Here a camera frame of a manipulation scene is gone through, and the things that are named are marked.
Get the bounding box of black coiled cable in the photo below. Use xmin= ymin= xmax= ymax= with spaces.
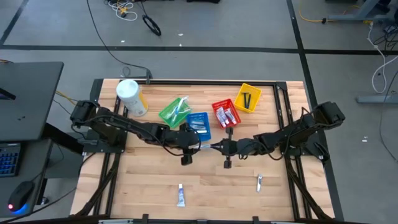
xmin=142 ymin=14 xmax=162 ymax=37

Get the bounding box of black floor cable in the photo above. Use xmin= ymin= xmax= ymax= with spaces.
xmin=85 ymin=0 xmax=153 ymax=80

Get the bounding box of white yellow wipes canister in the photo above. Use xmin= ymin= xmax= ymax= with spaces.
xmin=115 ymin=78 xmax=149 ymax=117

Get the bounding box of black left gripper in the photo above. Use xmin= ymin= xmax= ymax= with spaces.
xmin=169 ymin=122 xmax=206 ymax=166

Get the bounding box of black keyboard desk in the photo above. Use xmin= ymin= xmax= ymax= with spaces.
xmin=0 ymin=138 xmax=53 ymax=218

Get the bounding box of red plastic basket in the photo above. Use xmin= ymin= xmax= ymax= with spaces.
xmin=211 ymin=98 xmax=242 ymax=129

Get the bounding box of small white toothpaste tube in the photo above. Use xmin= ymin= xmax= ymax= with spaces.
xmin=177 ymin=183 xmax=186 ymax=208
xmin=224 ymin=108 xmax=237 ymax=124
xmin=216 ymin=107 xmax=228 ymax=128

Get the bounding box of white floor cable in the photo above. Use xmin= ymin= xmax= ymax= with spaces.
xmin=366 ymin=21 xmax=398 ymax=94

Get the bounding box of white coiled cable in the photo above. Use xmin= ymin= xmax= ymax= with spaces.
xmin=104 ymin=0 xmax=139 ymax=22

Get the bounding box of green plastic basket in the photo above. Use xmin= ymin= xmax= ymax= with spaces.
xmin=158 ymin=96 xmax=193 ymax=129

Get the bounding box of yellow plastic basket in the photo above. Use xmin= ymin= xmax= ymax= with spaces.
xmin=233 ymin=82 xmax=263 ymax=114

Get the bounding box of blue plastic basket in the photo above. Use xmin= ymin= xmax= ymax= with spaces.
xmin=185 ymin=111 xmax=212 ymax=142

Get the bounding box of grey table leg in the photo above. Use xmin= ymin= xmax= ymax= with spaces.
xmin=356 ymin=95 xmax=398 ymax=105
xmin=328 ymin=0 xmax=398 ymax=22

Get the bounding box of white toothbrush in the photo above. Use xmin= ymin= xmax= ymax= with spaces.
xmin=172 ymin=95 xmax=190 ymax=123

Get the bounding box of yellow floor cable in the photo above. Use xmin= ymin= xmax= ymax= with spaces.
xmin=298 ymin=1 xmax=374 ymax=24

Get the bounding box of black backlit keyboard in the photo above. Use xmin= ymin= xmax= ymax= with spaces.
xmin=0 ymin=142 xmax=22 ymax=178

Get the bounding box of black computer mouse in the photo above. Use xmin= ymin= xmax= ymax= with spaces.
xmin=7 ymin=180 xmax=35 ymax=215

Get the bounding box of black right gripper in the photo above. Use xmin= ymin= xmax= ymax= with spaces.
xmin=211 ymin=126 xmax=251 ymax=170

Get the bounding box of black side desk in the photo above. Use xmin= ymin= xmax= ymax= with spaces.
xmin=0 ymin=61 xmax=65 ymax=142

